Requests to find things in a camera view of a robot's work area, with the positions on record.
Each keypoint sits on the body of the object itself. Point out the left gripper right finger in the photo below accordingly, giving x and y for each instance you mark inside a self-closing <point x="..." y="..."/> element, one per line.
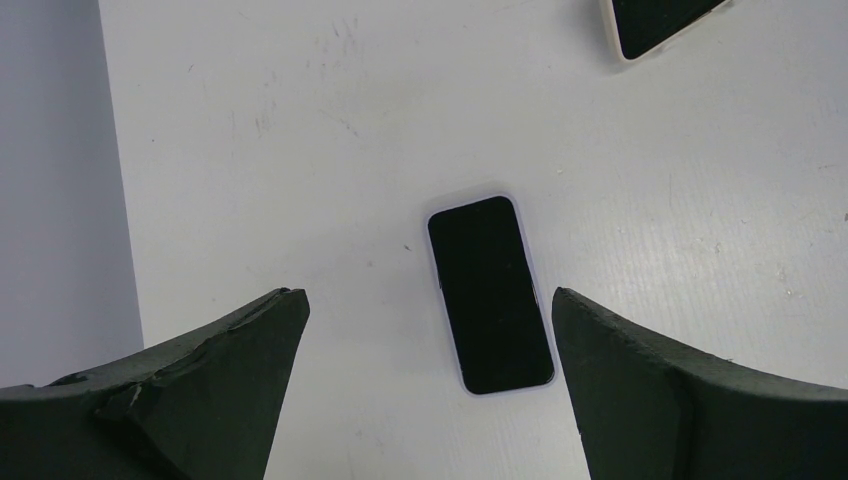
<point x="649" y="407"/>

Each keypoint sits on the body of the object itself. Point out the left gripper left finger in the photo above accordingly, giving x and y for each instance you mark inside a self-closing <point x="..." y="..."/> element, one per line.
<point x="203" y="405"/>

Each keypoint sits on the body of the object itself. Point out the phone with lavender case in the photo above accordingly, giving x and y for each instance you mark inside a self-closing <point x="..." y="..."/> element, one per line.
<point x="489" y="296"/>

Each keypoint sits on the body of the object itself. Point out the phone with beige case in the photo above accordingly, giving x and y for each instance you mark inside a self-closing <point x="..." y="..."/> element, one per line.
<point x="636" y="28"/>

